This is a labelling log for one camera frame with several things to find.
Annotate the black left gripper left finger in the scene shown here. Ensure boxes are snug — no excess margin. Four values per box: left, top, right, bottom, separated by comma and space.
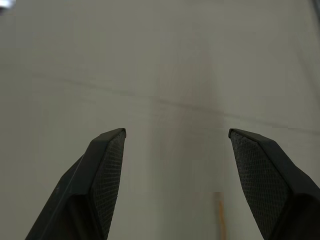
24, 127, 127, 240

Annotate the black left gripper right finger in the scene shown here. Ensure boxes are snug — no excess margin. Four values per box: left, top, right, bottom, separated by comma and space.
227, 128, 320, 240

